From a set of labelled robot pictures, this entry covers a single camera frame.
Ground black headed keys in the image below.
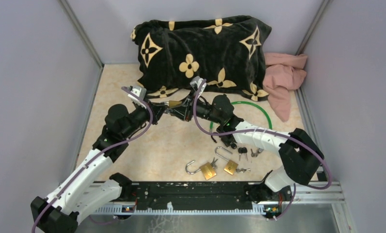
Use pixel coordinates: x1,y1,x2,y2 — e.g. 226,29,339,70
238,147,264,161

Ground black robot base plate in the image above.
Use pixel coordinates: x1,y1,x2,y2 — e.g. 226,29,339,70
108,173,293,216

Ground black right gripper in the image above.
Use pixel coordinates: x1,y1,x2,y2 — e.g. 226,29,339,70
166,91,221,125

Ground keys of right padlock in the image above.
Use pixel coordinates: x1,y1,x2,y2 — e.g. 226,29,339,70
236,168,251,173

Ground pink cloth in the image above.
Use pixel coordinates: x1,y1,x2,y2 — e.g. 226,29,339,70
262,53,308,122

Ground keys of padlock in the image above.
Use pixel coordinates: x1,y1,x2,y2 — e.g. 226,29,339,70
236,168,251,173
210,157,218,169

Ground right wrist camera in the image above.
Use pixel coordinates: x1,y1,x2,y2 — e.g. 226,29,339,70
190,76,207,97

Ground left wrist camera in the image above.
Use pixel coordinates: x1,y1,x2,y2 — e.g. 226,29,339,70
128,85,146,106

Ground green cable lock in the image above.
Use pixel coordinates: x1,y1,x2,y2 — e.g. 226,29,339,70
209,100,273,136

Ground keys of left padlock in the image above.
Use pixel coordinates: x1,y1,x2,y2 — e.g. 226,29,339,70
210,157,218,169

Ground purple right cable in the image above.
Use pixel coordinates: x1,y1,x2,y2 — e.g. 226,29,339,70
192,79,333,190

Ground black floral plush blanket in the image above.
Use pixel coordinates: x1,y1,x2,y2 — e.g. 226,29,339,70
130,15,272,101

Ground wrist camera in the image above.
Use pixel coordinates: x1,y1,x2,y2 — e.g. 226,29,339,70
190,76,207,97
128,85,146,106

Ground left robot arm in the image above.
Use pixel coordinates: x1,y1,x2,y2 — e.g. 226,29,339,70
31,101,167,233

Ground brass padlock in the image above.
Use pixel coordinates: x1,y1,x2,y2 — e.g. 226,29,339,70
185,160,217,181
162,100,183,109
214,146,238,175

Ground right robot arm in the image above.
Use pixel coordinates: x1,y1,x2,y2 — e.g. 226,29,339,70
167,94,325,200

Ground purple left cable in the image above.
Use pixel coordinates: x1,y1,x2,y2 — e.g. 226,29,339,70
31,86,154,233

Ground purple cable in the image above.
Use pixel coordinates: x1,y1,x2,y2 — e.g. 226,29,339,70
31,86,154,233
192,79,333,190

